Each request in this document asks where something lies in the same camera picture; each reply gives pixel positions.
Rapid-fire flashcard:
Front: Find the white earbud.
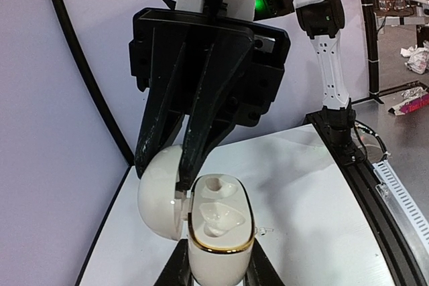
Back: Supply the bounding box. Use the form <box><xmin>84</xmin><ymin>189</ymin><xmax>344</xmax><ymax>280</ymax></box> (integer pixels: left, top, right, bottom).
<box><xmin>255</xmin><ymin>226</ymin><xmax>274</xmax><ymax>236</ymax></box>

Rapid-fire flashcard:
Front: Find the black frame post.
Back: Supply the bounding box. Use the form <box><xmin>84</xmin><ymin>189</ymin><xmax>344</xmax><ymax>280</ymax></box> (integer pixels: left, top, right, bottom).
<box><xmin>51</xmin><ymin>0</ymin><xmax>134</xmax><ymax>167</ymax></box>
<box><xmin>361</xmin><ymin>0</ymin><xmax>384</xmax><ymax>104</ymax></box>

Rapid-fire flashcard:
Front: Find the right black frame post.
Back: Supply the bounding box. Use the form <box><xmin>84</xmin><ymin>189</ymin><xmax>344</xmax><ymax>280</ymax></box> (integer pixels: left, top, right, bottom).
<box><xmin>361</xmin><ymin>0</ymin><xmax>384</xmax><ymax>104</ymax></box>

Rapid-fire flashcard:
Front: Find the crumpled paper trash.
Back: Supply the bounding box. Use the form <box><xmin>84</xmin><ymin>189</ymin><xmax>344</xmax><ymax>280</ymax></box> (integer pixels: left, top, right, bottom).
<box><xmin>400</xmin><ymin>40</ymin><xmax>428</xmax><ymax>75</ymax></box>

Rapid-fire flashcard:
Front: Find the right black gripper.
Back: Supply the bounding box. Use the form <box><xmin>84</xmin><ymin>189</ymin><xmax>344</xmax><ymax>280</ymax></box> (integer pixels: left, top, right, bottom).
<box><xmin>129</xmin><ymin>7</ymin><xmax>290</xmax><ymax>191</ymax></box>

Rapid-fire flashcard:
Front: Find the left black frame post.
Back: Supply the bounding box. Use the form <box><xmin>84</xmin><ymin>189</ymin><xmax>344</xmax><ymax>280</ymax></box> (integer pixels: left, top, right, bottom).
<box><xmin>51</xmin><ymin>0</ymin><xmax>134</xmax><ymax>167</ymax></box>

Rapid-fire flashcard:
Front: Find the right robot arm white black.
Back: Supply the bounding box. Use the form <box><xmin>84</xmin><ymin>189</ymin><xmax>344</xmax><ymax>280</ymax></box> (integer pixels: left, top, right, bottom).
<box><xmin>129</xmin><ymin>0</ymin><xmax>356</xmax><ymax>191</ymax></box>

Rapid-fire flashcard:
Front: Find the white earbud charging case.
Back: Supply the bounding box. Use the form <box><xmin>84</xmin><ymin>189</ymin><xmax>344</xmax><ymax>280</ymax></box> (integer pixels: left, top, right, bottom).
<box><xmin>137</xmin><ymin>145</ymin><xmax>255</xmax><ymax>285</ymax></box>

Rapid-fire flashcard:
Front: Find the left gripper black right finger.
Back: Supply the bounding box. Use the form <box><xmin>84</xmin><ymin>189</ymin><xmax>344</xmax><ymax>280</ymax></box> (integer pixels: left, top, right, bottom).
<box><xmin>245</xmin><ymin>239</ymin><xmax>285</xmax><ymax>286</ymax></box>

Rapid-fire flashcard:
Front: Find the black front aluminium rail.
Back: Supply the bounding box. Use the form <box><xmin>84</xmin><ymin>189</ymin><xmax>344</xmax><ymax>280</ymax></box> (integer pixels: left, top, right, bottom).
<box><xmin>304</xmin><ymin>112</ymin><xmax>428</xmax><ymax>285</ymax></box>

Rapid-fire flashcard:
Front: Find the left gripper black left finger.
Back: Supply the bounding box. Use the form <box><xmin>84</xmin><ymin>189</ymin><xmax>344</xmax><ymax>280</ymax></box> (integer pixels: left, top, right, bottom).
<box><xmin>154</xmin><ymin>239</ymin><xmax>194</xmax><ymax>286</ymax></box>

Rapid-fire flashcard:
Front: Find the white slotted cable duct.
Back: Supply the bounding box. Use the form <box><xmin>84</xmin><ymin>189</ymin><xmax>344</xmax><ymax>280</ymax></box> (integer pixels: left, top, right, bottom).
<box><xmin>373</xmin><ymin>160</ymin><xmax>428</xmax><ymax>252</ymax></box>

